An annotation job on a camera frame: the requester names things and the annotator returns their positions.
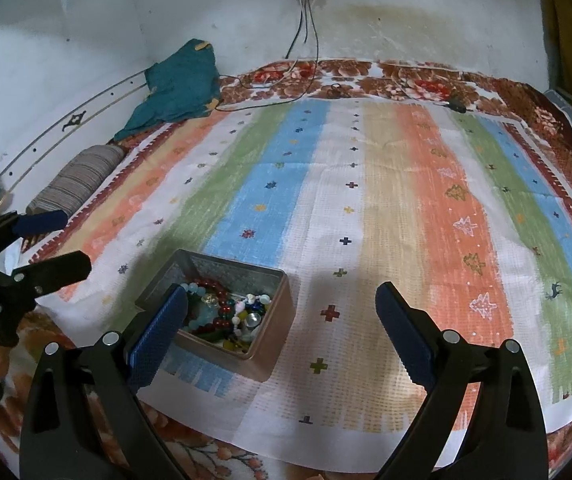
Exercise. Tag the teal cloth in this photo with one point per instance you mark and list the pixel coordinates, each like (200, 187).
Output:
(181, 85)

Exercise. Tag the rolled grey striped cloth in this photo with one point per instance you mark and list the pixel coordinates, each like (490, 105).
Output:
(76, 180)

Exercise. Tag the small black device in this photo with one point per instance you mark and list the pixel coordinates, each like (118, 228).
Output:
(458, 105)

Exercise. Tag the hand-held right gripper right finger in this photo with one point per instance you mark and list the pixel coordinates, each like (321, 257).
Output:
(405, 330)

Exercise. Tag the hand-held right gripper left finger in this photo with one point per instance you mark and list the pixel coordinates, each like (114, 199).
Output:
(161, 335)

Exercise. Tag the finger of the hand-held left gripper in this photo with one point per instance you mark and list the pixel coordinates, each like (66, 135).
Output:
(41, 222)
(56, 270)

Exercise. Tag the green bangle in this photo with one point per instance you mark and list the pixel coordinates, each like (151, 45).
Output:
(206, 333)

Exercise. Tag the striped woven mat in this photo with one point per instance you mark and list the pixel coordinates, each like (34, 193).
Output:
(390, 185)

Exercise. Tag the metal tin box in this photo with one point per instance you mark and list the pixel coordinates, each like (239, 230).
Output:
(266, 355)

